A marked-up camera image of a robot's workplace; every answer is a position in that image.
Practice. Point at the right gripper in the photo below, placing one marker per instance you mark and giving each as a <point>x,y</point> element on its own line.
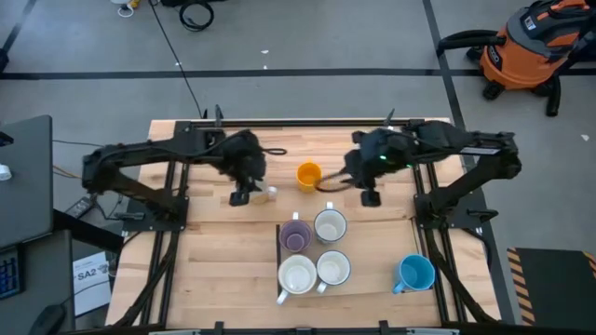
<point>377,158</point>

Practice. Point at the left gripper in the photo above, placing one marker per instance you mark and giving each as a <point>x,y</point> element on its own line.
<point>244,158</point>

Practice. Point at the plain yellow mug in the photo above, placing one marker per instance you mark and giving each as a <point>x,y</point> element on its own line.
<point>308,176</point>

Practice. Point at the navy white flower mug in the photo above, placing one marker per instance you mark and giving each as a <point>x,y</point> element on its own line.
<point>330,225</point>

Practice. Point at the white mug blue rim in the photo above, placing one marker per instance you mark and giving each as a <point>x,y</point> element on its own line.
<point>333,267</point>

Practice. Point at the large white mug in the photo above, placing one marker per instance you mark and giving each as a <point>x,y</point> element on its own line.
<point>297,274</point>

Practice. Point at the light blue faceted mug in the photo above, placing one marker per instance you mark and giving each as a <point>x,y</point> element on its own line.
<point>414,272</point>

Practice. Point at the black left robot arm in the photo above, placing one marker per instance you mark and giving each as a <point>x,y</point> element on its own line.
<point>139,151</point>

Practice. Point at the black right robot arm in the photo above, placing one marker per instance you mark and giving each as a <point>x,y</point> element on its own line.
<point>484,153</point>

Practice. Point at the wooden shelf riser black legs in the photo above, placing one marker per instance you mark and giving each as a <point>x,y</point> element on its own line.
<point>372,242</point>

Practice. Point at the black power adapter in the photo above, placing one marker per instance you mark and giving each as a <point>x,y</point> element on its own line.
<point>80,206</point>

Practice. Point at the white paper sign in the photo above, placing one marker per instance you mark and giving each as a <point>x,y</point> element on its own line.
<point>90,279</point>

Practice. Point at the orange shop vacuum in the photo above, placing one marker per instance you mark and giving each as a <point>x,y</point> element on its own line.
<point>526,51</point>

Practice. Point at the black vacuum nozzle tube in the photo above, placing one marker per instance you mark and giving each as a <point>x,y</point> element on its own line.
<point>554,95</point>

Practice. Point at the dark grey desk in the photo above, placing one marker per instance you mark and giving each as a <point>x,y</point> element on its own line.
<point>42,279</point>

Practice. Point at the small white object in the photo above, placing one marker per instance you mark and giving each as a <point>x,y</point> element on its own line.
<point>4,172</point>

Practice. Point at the black mat hazard stripes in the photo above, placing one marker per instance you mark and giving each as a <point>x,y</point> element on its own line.
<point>554,288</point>

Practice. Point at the black computer mouse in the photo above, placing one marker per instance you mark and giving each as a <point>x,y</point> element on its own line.
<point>46,320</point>

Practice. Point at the blue keypad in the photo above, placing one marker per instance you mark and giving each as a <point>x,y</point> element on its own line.
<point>9,272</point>

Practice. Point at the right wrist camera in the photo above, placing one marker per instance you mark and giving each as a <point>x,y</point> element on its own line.
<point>371,197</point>

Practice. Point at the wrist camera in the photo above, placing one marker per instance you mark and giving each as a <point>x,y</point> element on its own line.
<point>371,197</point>
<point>239,197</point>

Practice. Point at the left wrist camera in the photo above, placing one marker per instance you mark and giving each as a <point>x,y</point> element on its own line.
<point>239,197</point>

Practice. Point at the black aluminium table frame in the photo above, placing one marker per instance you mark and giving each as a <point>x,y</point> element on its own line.
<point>302,123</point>

